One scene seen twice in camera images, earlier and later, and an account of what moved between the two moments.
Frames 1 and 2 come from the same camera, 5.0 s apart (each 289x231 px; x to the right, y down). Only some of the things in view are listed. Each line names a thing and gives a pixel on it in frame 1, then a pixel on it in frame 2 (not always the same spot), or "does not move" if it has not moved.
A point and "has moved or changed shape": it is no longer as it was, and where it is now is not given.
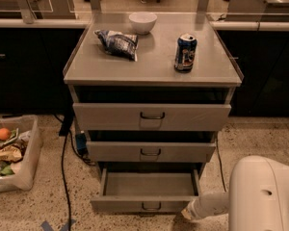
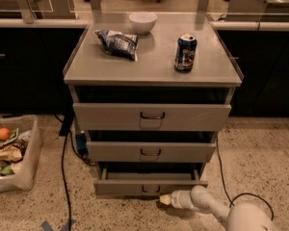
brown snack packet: x=12 y=153 does not move
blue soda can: x=185 y=53 does not move
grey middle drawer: x=115 y=151 does not move
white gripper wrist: x=198 y=206 to x=176 y=199
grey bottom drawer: x=143 y=192 has moved or changed shape
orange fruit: x=3 y=134 does not move
